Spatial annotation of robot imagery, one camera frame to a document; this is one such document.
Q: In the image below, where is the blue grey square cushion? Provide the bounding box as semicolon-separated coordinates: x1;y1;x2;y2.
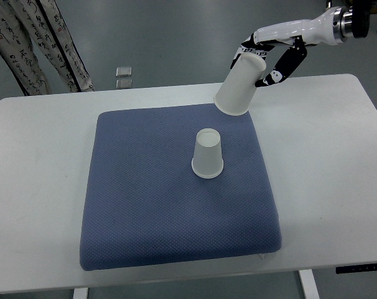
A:
80;104;282;271

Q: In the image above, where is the person in patterned trousers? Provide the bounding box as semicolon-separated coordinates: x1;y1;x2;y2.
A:
0;1;95;96

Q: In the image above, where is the white table leg right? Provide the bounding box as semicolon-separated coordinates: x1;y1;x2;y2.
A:
298;270;320;299

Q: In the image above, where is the black table control panel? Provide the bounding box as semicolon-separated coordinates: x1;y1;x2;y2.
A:
335;263;377;274

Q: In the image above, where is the white paper cup on cushion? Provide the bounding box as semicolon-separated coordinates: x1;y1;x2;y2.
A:
192;128;224;179

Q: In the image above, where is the white table leg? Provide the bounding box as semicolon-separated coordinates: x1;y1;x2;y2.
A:
298;270;320;299
72;288;89;299

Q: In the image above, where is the metal floor socket plate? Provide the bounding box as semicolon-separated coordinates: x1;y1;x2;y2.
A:
116;66;133;90

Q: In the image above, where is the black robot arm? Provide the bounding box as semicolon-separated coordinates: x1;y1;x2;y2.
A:
350;0;377;38

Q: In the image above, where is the white table leg left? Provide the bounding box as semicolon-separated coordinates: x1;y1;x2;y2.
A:
72;288;89;299

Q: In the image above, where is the white paper cup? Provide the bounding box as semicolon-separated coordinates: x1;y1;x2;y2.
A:
214;53;266;116
192;128;224;179

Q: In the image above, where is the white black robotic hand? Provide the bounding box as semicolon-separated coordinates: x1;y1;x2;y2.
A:
231;7;354;87

